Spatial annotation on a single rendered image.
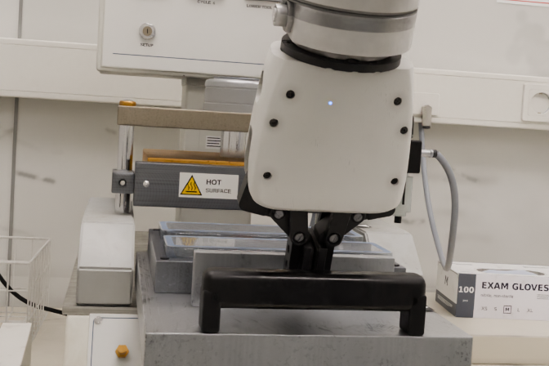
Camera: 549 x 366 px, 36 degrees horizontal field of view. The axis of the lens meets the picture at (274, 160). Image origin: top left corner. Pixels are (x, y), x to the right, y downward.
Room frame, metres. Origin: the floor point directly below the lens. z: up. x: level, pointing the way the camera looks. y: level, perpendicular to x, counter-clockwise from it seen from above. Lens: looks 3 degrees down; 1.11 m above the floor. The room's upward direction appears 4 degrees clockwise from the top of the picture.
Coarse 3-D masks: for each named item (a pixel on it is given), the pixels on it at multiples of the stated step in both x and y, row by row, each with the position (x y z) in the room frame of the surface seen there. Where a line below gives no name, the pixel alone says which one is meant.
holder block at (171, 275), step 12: (156, 240) 0.72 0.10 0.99; (156, 252) 0.66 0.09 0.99; (156, 264) 0.63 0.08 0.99; (168, 264) 0.63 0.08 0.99; (180, 264) 0.63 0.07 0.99; (192, 264) 0.63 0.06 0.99; (396, 264) 0.67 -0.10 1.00; (156, 276) 0.63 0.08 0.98; (168, 276) 0.63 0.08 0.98; (180, 276) 0.63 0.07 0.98; (156, 288) 0.63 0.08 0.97; (168, 288) 0.63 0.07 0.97; (180, 288) 0.63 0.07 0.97
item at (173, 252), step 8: (168, 248) 0.64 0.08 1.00; (176, 248) 0.64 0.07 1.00; (184, 248) 0.65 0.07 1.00; (192, 248) 0.65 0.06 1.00; (200, 248) 0.65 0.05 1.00; (208, 248) 0.65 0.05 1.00; (216, 248) 0.65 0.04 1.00; (224, 248) 0.65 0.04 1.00; (232, 248) 0.65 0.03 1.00; (248, 248) 0.65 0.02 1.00; (168, 256) 0.64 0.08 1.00; (176, 256) 0.64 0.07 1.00; (184, 256) 0.65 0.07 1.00; (192, 256) 0.65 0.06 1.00
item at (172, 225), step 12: (168, 228) 0.74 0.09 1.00; (180, 228) 0.74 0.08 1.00; (192, 228) 0.75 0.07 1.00; (204, 228) 0.75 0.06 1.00; (216, 228) 0.76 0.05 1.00; (228, 228) 0.76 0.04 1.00; (240, 228) 0.77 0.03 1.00; (252, 228) 0.77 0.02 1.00; (264, 228) 0.78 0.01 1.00; (276, 228) 0.78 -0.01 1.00
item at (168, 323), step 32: (224, 256) 0.60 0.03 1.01; (256, 256) 0.60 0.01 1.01; (352, 256) 0.62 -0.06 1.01; (384, 256) 0.62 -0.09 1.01; (192, 288) 0.60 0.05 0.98; (160, 320) 0.55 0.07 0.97; (192, 320) 0.55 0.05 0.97; (224, 320) 0.56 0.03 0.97; (256, 320) 0.56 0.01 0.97; (288, 320) 0.57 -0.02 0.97; (320, 320) 0.58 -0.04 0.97; (352, 320) 0.58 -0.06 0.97; (384, 320) 0.59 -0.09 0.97; (448, 320) 0.60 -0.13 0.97; (160, 352) 0.52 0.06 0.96; (192, 352) 0.52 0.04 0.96; (224, 352) 0.53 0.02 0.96; (256, 352) 0.53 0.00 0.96; (288, 352) 0.53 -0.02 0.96; (320, 352) 0.54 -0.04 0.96; (352, 352) 0.54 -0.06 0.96; (384, 352) 0.55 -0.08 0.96; (416, 352) 0.55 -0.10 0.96; (448, 352) 0.55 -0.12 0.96
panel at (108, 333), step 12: (96, 324) 0.73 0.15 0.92; (108, 324) 0.73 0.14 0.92; (120, 324) 0.73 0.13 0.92; (132, 324) 0.74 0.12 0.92; (96, 336) 0.73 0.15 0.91; (108, 336) 0.73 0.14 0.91; (120, 336) 0.73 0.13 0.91; (132, 336) 0.73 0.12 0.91; (96, 348) 0.72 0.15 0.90; (108, 348) 0.72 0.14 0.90; (120, 348) 0.71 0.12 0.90; (132, 348) 0.73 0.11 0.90; (96, 360) 0.72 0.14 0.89; (108, 360) 0.72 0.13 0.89; (120, 360) 0.72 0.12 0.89; (132, 360) 0.72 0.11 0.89
